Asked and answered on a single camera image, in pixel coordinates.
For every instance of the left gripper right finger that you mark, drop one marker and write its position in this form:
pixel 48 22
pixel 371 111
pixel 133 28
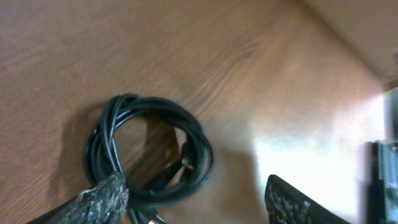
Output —
pixel 285 204

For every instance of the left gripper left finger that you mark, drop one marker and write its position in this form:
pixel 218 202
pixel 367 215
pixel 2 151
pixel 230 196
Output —
pixel 103 204

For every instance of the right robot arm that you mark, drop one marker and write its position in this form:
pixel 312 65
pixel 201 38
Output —
pixel 382 194

